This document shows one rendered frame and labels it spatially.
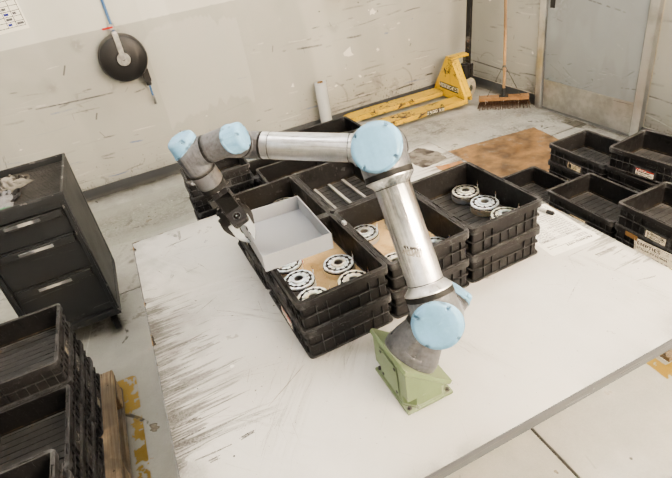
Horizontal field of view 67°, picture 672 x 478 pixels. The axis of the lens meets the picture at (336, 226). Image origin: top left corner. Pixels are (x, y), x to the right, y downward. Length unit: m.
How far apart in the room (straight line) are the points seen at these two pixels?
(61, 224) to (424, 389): 2.03
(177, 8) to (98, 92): 0.94
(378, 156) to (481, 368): 0.71
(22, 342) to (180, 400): 1.11
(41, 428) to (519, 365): 1.71
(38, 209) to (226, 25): 2.57
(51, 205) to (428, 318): 2.07
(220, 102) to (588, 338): 3.89
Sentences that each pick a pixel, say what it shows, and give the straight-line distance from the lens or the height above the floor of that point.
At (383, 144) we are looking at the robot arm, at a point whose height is 1.39.
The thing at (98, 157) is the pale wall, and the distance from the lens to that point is 4.86.
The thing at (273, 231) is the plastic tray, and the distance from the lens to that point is 1.55.
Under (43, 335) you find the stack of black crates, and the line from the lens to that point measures 2.56.
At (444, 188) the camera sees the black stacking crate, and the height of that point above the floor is 0.86.
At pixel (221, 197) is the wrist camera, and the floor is 1.24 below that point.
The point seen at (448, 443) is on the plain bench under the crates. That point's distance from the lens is 1.38.
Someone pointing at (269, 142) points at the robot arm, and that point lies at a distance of 1.37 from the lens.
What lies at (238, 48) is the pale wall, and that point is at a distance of 4.81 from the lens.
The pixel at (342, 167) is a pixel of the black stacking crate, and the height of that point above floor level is 0.89.
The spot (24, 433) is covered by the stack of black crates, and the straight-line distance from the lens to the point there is 2.34.
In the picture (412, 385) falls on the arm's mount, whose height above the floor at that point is 0.80.
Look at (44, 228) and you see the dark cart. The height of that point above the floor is 0.74.
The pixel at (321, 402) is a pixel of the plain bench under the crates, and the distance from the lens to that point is 1.49.
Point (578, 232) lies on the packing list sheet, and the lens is 2.08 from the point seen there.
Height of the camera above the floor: 1.84
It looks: 32 degrees down
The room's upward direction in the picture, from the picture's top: 10 degrees counter-clockwise
